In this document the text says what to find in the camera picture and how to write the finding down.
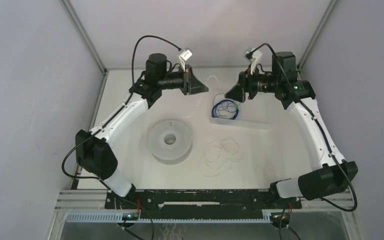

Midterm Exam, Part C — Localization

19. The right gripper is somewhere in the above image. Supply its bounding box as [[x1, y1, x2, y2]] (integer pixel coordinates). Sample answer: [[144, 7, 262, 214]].
[[224, 63, 279, 104]]

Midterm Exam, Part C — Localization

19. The blue cable coil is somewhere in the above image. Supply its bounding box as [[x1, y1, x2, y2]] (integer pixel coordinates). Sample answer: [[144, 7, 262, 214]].
[[211, 93, 241, 121]]

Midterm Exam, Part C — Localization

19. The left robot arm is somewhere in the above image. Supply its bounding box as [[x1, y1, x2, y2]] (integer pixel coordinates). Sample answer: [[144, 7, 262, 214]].
[[74, 48, 209, 209]]

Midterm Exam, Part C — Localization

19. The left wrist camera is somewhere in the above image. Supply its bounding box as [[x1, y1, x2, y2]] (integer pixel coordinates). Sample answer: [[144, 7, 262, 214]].
[[178, 48, 193, 71]]

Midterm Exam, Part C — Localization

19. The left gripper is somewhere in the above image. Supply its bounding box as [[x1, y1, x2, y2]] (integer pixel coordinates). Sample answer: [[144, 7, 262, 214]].
[[158, 65, 209, 97]]

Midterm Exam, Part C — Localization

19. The white cable spool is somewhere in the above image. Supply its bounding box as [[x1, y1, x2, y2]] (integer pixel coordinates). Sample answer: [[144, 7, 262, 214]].
[[147, 119, 193, 165]]

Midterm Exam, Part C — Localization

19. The white thin cable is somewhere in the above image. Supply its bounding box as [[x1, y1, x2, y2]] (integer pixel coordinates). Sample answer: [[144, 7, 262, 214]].
[[178, 75, 246, 178]]

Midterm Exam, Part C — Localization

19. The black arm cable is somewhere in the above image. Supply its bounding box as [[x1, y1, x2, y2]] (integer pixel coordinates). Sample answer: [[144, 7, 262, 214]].
[[249, 43, 359, 213], [61, 35, 183, 181]]

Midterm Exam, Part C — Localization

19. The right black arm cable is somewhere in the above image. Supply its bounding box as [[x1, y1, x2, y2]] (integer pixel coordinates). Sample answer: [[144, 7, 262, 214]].
[[249, 43, 359, 213]]

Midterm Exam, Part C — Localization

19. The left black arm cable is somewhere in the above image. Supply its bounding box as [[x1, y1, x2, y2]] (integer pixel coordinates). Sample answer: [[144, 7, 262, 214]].
[[61, 35, 183, 181]]

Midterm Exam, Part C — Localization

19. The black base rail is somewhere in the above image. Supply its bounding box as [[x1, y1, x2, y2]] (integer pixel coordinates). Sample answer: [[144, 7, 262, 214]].
[[104, 188, 302, 219]]

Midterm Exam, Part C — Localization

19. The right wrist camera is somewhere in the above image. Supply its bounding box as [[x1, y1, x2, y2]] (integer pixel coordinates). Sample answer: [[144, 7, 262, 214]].
[[243, 47, 262, 75]]

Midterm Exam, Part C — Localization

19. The white slotted cable duct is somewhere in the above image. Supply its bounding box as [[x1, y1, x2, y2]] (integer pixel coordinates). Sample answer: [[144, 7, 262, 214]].
[[65, 211, 280, 224]]

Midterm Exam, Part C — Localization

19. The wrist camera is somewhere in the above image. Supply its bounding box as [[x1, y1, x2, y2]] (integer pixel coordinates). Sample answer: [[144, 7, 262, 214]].
[[178, 48, 193, 71], [243, 47, 262, 75]]

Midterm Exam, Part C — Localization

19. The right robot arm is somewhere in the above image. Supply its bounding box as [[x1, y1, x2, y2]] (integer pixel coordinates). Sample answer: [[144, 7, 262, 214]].
[[225, 48, 358, 208]]

